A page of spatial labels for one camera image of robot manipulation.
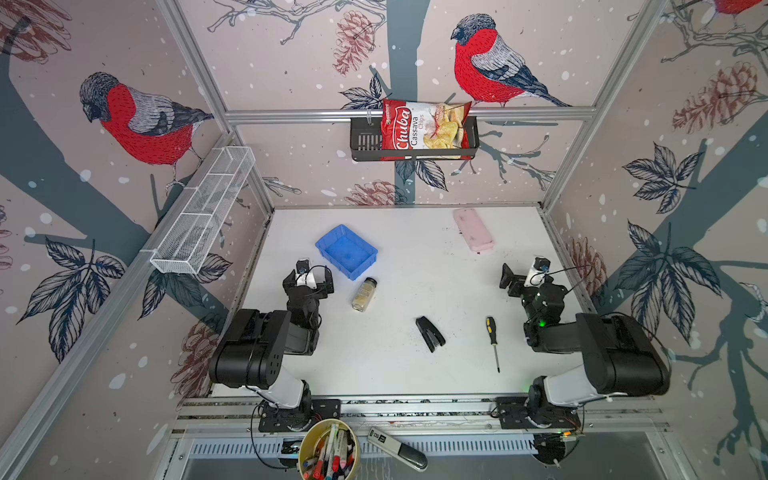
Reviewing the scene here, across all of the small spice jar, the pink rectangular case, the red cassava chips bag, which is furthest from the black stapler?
the red cassava chips bag

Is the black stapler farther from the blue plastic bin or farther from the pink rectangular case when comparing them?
the pink rectangular case

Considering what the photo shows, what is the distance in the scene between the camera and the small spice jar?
Answer: 0.92 metres

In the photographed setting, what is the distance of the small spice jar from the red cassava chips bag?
41 cm

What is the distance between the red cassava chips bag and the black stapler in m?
0.51

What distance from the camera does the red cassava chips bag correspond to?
0.87 metres

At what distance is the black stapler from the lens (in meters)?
0.85

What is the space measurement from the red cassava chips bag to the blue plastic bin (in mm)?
335

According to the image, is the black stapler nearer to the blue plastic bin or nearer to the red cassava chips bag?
the blue plastic bin

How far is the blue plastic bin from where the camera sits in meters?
1.02

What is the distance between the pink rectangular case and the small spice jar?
401mm

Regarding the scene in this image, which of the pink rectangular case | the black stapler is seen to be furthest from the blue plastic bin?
the pink rectangular case

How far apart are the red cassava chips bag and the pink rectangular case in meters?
0.32

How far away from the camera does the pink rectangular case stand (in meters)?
1.09

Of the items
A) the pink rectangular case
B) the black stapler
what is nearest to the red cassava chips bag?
the pink rectangular case
